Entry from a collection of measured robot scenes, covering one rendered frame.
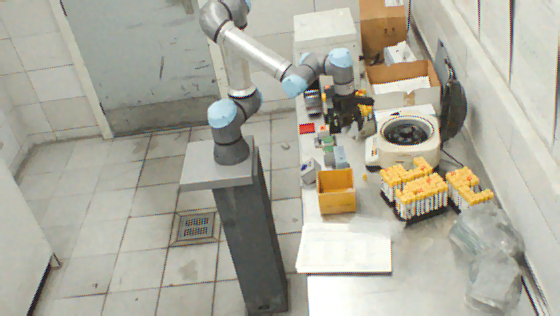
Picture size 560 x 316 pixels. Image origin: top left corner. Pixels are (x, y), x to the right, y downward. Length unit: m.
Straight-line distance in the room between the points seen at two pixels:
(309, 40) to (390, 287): 1.23
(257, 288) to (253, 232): 0.37
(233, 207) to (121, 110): 2.12
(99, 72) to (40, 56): 0.43
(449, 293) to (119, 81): 3.04
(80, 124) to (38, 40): 0.71
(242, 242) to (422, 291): 1.01
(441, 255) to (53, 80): 3.26
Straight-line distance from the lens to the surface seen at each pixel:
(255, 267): 2.73
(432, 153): 2.22
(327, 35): 2.65
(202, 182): 2.32
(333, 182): 2.19
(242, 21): 2.21
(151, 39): 4.11
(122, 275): 3.42
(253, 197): 2.44
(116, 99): 4.39
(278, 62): 2.00
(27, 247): 3.37
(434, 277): 1.90
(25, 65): 4.52
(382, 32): 3.08
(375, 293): 1.86
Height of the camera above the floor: 2.31
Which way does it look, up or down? 37 degrees down
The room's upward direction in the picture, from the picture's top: 11 degrees counter-clockwise
